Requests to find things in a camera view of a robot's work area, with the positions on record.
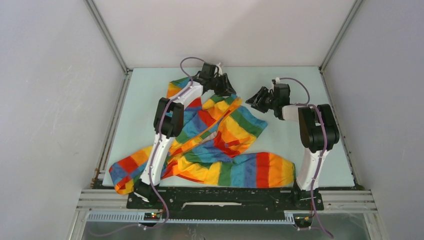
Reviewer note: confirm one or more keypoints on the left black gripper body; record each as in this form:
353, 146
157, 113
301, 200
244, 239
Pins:
217, 82

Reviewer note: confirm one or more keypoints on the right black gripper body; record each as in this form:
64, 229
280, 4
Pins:
275, 103

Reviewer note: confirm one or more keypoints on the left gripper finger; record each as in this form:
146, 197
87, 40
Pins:
226, 83
222, 91

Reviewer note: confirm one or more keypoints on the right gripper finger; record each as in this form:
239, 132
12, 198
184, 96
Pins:
257, 101
269, 98

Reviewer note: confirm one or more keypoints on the rainbow striped jacket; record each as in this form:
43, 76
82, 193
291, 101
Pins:
212, 148

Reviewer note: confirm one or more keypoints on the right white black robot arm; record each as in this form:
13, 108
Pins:
317, 129

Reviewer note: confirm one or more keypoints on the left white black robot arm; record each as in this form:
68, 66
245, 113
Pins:
169, 121

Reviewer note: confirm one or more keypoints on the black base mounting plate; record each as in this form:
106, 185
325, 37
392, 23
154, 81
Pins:
231, 203

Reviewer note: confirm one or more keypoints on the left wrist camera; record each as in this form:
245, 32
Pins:
218, 69

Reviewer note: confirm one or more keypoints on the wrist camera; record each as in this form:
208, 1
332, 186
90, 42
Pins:
218, 69
276, 82

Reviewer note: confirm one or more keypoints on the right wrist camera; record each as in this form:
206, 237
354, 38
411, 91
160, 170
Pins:
276, 82

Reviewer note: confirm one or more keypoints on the right aluminium corner post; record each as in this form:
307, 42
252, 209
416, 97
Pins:
355, 8

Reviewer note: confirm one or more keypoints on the aluminium corner post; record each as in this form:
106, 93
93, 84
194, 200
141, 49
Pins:
101, 24
355, 8

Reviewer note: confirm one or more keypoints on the aluminium front frame rail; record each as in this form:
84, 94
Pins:
335, 201

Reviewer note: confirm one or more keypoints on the left aluminium corner post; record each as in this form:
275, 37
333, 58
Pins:
101, 24

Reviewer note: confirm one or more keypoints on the white cable duct strip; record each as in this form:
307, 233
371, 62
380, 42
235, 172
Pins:
148, 217

